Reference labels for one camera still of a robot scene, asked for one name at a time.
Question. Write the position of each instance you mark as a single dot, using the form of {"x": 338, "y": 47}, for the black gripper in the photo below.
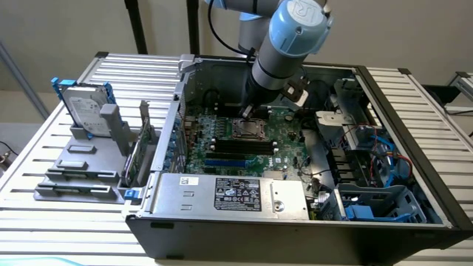
{"x": 260, "y": 95}

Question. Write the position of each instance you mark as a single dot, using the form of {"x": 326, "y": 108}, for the square silver cpu chip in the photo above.
{"x": 250, "y": 113}

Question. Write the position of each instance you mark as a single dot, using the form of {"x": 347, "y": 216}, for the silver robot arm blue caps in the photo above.
{"x": 288, "y": 41}

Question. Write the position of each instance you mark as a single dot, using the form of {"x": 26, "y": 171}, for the black ram slot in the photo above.
{"x": 244, "y": 141}
{"x": 244, "y": 144}
{"x": 242, "y": 151}
{"x": 244, "y": 147}

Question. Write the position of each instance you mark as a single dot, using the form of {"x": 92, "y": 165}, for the blue expansion slot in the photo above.
{"x": 226, "y": 163}

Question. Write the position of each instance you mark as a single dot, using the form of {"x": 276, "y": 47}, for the silver metal disk bay cage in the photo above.
{"x": 347, "y": 110}

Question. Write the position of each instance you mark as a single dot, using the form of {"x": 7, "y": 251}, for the green motherboard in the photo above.
{"x": 222, "y": 163}

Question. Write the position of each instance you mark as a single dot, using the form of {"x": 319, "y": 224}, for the small silver chipset heatsink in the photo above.
{"x": 274, "y": 175}

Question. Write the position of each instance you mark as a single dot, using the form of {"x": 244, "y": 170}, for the black vertical pole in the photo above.
{"x": 194, "y": 27}
{"x": 138, "y": 27}

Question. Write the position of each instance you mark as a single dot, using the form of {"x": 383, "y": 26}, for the green graphics card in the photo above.
{"x": 142, "y": 149}

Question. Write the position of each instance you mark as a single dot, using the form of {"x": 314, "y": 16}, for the silver power supply unit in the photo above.
{"x": 207, "y": 199}

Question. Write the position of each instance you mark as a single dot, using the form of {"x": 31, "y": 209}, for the silver hard disk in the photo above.
{"x": 87, "y": 110}

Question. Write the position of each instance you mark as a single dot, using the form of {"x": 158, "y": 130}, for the black box beside table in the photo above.
{"x": 442, "y": 93}

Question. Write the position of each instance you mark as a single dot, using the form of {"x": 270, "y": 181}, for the blue case latch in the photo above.
{"x": 132, "y": 194}

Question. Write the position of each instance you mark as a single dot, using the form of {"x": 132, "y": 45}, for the blue plastic drive clip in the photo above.
{"x": 360, "y": 214}

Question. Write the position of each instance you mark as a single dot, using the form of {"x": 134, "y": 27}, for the black open pc case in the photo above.
{"x": 296, "y": 238}

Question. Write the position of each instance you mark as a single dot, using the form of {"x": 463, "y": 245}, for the blue plastic disk caddy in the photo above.
{"x": 61, "y": 83}

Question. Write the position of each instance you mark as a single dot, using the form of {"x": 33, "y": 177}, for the grey plastic parts rack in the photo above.
{"x": 79, "y": 169}

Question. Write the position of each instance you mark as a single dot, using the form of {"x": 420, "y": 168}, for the teal plastic object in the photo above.
{"x": 34, "y": 261}

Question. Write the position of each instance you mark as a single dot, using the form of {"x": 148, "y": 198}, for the white black wrist camera box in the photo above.
{"x": 296, "y": 92}

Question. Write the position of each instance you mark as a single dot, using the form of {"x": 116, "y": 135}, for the cpu socket with metal frame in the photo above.
{"x": 248, "y": 129}

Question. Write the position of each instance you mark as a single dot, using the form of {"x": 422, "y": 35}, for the aluminium frame side table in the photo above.
{"x": 462, "y": 91}

